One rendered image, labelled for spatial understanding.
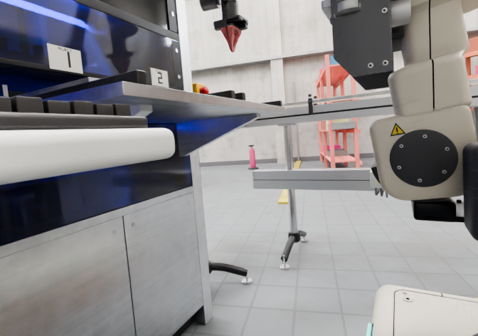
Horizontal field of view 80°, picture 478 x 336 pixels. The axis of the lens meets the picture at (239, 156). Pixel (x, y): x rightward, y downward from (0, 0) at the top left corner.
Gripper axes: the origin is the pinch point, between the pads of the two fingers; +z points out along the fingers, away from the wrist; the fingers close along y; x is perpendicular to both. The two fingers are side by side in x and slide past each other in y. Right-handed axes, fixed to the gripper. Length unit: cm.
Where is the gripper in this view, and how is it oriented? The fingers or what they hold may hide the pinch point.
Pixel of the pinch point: (232, 49)
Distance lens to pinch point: 103.1
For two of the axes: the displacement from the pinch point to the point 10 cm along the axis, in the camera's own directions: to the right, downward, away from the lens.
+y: -8.8, 0.1, 4.7
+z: 0.6, 9.9, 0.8
